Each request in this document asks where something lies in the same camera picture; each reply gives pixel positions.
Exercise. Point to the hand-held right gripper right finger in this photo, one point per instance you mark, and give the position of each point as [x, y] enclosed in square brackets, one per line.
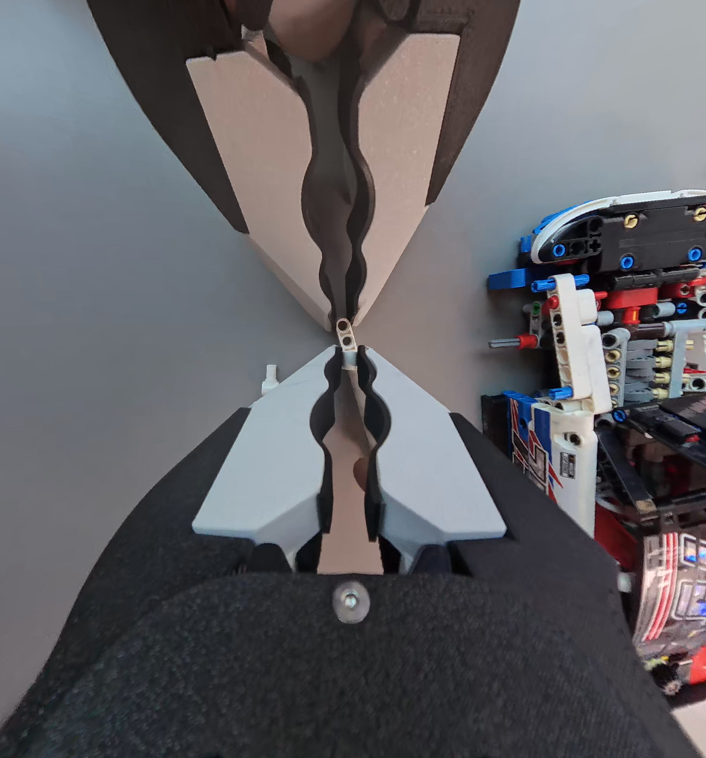
[436, 474]

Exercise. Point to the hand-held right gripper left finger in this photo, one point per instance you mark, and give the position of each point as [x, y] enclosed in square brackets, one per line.
[258, 474]

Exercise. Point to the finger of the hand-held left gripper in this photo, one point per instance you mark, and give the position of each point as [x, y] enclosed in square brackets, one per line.
[252, 130]
[412, 118]

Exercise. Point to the small white toy connector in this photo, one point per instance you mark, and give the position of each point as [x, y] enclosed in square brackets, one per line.
[269, 385]

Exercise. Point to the white toy brick beam assembly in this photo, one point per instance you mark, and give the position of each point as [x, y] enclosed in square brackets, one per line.
[345, 333]

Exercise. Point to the person's left hand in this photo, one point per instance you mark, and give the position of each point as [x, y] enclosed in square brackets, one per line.
[311, 29]

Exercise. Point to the toy brick race car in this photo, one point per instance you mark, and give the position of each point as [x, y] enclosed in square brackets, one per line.
[578, 367]

